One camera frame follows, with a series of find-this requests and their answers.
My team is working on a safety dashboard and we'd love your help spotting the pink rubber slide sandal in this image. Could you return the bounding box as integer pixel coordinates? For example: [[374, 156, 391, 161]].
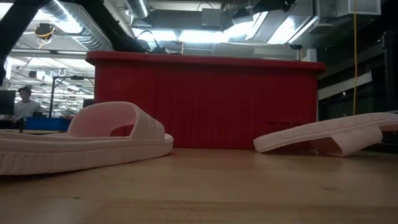
[[0, 101, 175, 176], [252, 111, 398, 157]]

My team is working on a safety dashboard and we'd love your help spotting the red plastic bin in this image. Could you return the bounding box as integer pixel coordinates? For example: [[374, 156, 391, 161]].
[[85, 50, 327, 150]]

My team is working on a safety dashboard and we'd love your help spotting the blue storage bin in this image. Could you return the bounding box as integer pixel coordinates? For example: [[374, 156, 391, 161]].
[[24, 116, 73, 132]]

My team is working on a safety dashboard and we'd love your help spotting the person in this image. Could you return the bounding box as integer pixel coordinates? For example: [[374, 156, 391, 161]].
[[13, 85, 43, 121]]

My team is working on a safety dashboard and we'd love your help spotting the black computer monitor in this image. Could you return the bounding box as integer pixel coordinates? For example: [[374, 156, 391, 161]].
[[0, 90, 17, 116]]

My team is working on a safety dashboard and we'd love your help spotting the white ceiling air unit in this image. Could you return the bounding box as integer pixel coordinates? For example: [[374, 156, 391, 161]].
[[317, 0, 382, 18]]

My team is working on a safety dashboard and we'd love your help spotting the black stand pole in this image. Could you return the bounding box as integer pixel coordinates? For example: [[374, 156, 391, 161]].
[[381, 29, 398, 113]]

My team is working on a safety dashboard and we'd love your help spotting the grey rectangular air duct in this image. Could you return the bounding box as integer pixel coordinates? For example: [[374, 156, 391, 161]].
[[133, 7, 225, 32]]

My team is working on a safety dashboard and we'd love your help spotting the silver spiral air duct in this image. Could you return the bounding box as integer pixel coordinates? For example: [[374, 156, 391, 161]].
[[125, 0, 151, 20], [37, 0, 114, 52]]

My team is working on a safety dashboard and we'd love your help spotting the black yellow cable reel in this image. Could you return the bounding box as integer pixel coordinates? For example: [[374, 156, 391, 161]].
[[34, 22, 58, 42]]

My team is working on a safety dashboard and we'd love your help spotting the black metal stand frame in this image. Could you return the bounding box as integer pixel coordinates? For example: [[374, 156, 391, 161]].
[[49, 75, 95, 119]]

